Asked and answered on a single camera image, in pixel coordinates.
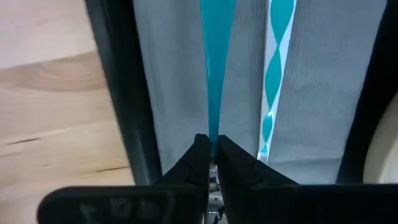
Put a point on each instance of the grey napkin with teal stripe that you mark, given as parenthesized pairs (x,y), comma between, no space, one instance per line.
(174,77)

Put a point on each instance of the black plastic serving tray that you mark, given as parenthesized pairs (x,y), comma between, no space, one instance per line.
(124,93)

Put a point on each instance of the beige round plate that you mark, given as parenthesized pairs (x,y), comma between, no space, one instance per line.
(385,149)

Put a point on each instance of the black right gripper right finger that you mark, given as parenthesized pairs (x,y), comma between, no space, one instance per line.
(239,169)

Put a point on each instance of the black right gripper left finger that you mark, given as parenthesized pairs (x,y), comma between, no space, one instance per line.
(196,165)

